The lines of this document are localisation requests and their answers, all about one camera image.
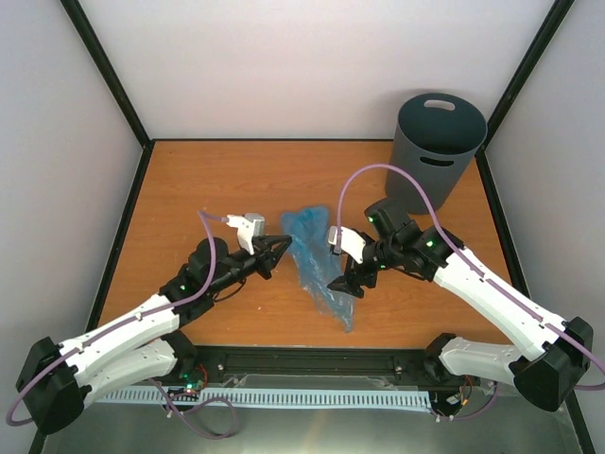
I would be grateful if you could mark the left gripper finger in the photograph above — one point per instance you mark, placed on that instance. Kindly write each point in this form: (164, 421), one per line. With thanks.
(266, 263)
(271, 244)

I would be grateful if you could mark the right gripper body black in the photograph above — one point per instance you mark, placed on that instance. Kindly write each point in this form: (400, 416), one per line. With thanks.
(368, 278)

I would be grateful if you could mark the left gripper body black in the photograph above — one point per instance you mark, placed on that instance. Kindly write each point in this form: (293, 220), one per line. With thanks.
(233, 276)

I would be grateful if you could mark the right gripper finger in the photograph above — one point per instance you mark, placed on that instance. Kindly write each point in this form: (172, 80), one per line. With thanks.
(353, 288)
(340, 284)

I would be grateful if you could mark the blue plastic trash bag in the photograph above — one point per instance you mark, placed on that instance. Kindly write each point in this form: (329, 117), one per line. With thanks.
(316, 266)

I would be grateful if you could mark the dark grey trash bin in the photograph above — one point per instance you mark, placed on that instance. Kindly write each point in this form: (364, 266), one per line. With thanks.
(437, 135)

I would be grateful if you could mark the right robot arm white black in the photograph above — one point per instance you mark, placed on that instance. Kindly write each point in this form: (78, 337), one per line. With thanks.
(547, 355)

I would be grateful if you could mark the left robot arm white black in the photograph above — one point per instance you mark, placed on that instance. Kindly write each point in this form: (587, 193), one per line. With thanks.
(59, 380)

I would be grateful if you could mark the small circuit board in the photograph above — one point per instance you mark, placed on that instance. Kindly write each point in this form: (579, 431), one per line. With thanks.
(197, 380)

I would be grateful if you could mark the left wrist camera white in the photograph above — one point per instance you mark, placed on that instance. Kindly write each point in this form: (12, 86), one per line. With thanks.
(247, 228)

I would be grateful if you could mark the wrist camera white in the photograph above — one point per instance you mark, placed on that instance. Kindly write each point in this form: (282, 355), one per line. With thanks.
(351, 242)
(247, 228)

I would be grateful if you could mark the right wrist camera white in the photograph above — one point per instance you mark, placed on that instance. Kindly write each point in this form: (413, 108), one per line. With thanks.
(351, 242)

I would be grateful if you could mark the black aluminium rail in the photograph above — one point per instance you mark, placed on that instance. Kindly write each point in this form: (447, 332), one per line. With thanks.
(401, 367)

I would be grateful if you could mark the light blue slotted cable duct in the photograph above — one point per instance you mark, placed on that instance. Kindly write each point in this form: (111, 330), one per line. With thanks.
(292, 399)

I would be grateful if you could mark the metal base plate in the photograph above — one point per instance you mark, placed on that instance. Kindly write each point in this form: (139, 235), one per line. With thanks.
(509, 425)

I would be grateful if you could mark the black frame post left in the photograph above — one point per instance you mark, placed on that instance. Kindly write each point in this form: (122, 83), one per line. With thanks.
(94, 47)

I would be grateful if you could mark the black frame post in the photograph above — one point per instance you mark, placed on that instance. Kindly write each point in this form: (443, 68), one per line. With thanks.
(94, 47)
(539, 44)

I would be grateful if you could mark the black frame post right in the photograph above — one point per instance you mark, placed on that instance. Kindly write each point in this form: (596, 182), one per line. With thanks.
(539, 44)

